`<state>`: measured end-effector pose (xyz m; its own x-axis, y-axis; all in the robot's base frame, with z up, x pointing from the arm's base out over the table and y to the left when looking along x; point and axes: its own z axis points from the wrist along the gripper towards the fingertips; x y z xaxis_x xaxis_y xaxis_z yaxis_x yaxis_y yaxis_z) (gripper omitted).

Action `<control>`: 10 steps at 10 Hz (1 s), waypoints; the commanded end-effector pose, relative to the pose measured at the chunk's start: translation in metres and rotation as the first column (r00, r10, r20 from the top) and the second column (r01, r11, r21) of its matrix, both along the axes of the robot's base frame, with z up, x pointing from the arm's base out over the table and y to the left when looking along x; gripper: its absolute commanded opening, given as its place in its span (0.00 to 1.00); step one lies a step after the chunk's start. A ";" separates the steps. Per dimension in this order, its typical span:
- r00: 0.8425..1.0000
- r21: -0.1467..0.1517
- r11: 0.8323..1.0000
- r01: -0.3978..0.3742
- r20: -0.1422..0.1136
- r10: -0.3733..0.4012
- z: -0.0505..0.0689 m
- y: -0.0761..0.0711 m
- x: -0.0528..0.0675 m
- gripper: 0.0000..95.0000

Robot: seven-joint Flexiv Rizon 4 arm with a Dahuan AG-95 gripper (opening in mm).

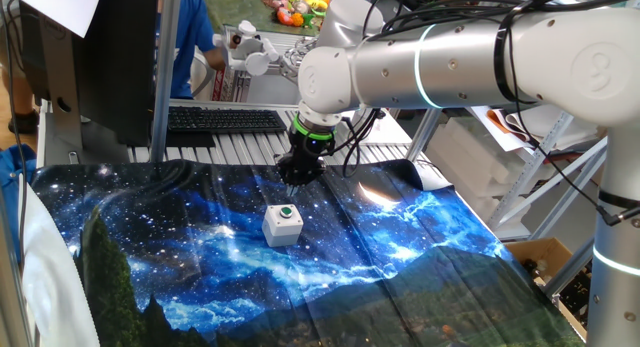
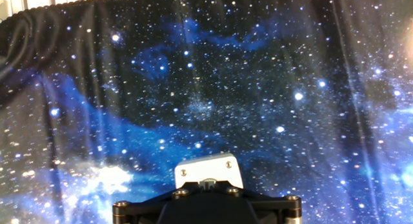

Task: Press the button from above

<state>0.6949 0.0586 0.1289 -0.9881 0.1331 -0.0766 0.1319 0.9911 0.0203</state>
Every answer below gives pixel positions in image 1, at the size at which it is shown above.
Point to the small black computer mouse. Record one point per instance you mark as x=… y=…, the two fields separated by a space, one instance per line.
x=380 y=113

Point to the black mouse pad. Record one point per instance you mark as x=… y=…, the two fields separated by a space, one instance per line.
x=190 y=139

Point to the black computer monitor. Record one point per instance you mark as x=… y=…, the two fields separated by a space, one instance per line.
x=115 y=62

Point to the green table mat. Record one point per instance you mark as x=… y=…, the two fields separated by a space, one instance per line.
x=235 y=7

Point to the black metal bracket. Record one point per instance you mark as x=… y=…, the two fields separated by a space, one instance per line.
x=575 y=292

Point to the black shoe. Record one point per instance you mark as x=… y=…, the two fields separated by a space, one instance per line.
x=25 y=122

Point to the pink plush toy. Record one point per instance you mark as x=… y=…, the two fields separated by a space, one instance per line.
x=281 y=0

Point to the white haptic control device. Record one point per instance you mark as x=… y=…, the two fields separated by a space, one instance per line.
x=245 y=44

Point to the white paper sheet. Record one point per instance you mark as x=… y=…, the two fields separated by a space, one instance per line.
x=60 y=7

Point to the starry night printed cloth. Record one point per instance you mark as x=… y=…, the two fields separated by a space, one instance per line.
x=200 y=237

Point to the aluminium vertical post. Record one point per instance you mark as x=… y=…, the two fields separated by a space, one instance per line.
x=165 y=87

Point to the brown cardboard box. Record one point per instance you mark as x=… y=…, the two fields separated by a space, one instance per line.
x=545 y=249

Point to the orange plush toy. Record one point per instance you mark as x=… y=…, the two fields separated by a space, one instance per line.
x=290 y=18

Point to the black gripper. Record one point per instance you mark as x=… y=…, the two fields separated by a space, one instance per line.
x=310 y=148

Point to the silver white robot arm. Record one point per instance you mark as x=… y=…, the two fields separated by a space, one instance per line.
x=475 y=62

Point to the black keyboard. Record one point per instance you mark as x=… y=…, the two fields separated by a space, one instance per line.
x=225 y=121

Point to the white fabric sheet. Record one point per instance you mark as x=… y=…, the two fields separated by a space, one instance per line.
x=50 y=287

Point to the bare person forearm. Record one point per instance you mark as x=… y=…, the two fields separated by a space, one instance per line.
x=215 y=57

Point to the blue fabric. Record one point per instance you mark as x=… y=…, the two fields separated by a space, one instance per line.
x=12 y=177

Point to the white box with green button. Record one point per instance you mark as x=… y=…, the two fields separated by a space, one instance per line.
x=280 y=232

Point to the grey metal shelf rack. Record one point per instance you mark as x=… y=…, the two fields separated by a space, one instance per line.
x=525 y=179

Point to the white foam blocks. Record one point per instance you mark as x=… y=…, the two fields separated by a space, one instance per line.
x=465 y=157

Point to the papers and fabric sheets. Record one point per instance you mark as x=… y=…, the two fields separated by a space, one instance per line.
x=545 y=124

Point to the person in blue shirt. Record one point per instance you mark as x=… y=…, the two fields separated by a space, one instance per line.
x=192 y=37

